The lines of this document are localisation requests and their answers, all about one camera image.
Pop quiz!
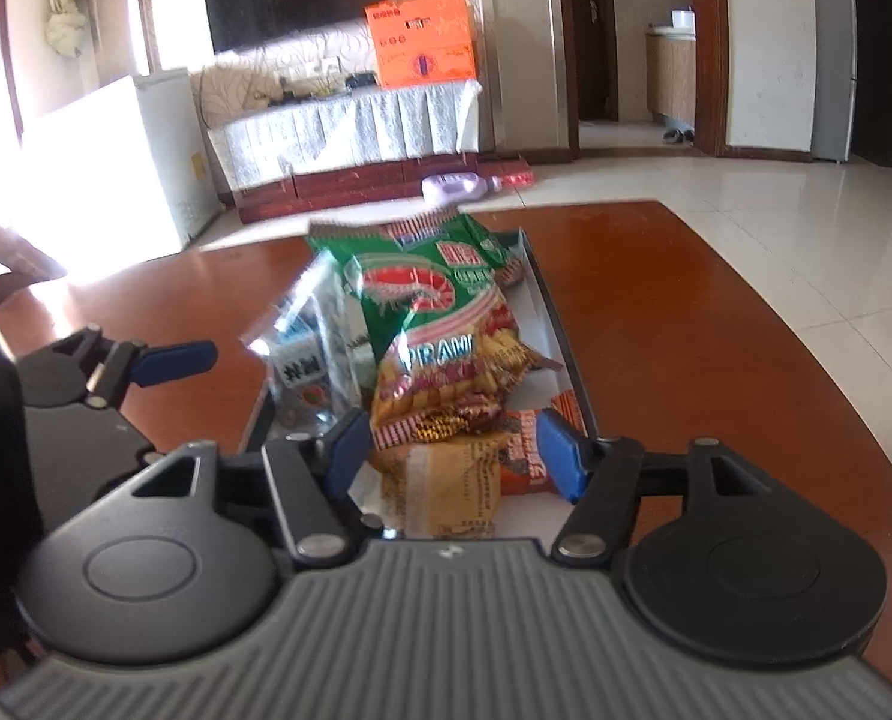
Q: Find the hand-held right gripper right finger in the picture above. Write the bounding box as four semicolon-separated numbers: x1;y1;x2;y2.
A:
536;412;762;569

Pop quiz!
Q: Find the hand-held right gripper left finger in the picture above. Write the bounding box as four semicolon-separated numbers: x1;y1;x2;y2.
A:
131;409;375;566

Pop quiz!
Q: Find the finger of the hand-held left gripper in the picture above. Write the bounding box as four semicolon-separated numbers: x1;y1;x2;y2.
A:
47;325;220;411

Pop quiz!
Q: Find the orange snack packet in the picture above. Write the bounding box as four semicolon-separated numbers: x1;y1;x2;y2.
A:
497;390;591;499

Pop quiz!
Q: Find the silver snack packet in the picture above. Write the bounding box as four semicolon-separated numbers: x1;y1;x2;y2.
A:
246;250;366;437

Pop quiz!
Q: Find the tan peanut packet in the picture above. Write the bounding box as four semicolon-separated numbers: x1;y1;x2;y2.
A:
370;438;504;542

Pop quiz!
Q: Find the grey shallow cardboard box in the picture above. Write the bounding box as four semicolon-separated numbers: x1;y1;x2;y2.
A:
239;228;621;542

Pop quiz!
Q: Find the wooden chair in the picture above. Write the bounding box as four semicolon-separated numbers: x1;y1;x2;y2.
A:
0;148;70;310

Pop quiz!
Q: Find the white chest freezer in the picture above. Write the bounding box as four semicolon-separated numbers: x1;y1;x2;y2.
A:
0;67;220;272

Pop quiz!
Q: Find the wooden cabinet with cloth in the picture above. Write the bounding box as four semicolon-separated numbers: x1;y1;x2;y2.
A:
205;78;483;193

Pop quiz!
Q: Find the purple bottle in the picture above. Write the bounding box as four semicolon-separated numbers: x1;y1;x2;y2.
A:
421;172;504;206

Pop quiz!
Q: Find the kitchen cabinet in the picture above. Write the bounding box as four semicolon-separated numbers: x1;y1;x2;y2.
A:
645;25;699;126

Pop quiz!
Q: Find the orange cardboard box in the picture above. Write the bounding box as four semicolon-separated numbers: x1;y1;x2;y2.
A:
364;0;480;89

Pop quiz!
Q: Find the dark wooden door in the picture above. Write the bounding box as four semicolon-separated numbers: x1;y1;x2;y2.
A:
564;0;620;126

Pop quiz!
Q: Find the silver refrigerator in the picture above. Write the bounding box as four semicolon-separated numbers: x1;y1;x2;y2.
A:
812;0;860;164

